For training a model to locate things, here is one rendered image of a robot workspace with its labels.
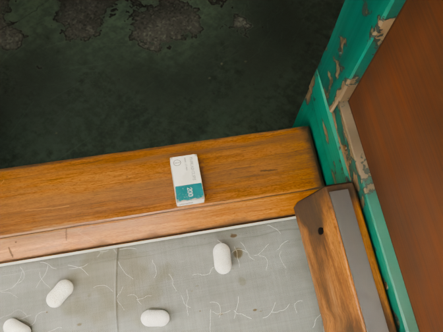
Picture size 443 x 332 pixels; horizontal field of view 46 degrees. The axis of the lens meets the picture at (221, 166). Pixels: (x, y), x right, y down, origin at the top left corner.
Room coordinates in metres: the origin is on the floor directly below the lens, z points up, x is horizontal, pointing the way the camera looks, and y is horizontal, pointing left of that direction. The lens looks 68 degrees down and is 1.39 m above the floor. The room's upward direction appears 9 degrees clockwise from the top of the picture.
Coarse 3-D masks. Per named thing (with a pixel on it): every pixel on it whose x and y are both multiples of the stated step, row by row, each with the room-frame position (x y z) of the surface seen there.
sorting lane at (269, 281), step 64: (64, 256) 0.12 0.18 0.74; (128, 256) 0.13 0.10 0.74; (192, 256) 0.14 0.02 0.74; (256, 256) 0.15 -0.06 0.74; (0, 320) 0.03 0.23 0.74; (64, 320) 0.04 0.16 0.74; (128, 320) 0.05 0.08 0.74; (192, 320) 0.06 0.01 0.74; (256, 320) 0.07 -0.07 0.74; (320, 320) 0.09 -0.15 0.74
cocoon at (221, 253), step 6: (216, 246) 0.15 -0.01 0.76; (222, 246) 0.15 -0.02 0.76; (228, 246) 0.16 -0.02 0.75; (216, 252) 0.15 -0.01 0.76; (222, 252) 0.15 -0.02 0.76; (228, 252) 0.15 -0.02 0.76; (216, 258) 0.14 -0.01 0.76; (222, 258) 0.14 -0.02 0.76; (228, 258) 0.14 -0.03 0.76; (216, 264) 0.13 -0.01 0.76; (222, 264) 0.13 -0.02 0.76; (228, 264) 0.13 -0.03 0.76; (216, 270) 0.13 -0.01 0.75; (222, 270) 0.13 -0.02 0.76; (228, 270) 0.13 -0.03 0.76
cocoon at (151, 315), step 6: (144, 312) 0.06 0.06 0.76; (150, 312) 0.06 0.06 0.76; (156, 312) 0.06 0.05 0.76; (162, 312) 0.07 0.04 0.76; (144, 318) 0.06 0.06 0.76; (150, 318) 0.06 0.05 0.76; (156, 318) 0.06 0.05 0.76; (162, 318) 0.06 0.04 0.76; (168, 318) 0.06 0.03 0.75; (144, 324) 0.05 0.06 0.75; (150, 324) 0.05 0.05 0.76; (156, 324) 0.05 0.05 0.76; (162, 324) 0.05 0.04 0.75
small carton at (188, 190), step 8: (176, 160) 0.25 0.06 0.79; (184, 160) 0.25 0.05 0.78; (192, 160) 0.25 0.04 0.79; (176, 168) 0.24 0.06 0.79; (184, 168) 0.24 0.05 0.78; (192, 168) 0.24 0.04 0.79; (176, 176) 0.23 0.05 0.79; (184, 176) 0.23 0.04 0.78; (192, 176) 0.23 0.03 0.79; (200, 176) 0.23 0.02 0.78; (176, 184) 0.22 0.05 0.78; (184, 184) 0.22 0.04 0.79; (192, 184) 0.22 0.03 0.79; (200, 184) 0.22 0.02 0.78; (176, 192) 0.21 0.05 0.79; (184, 192) 0.21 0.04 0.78; (192, 192) 0.21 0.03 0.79; (200, 192) 0.21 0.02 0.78; (176, 200) 0.20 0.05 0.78; (184, 200) 0.20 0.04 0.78; (192, 200) 0.20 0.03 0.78; (200, 200) 0.20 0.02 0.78
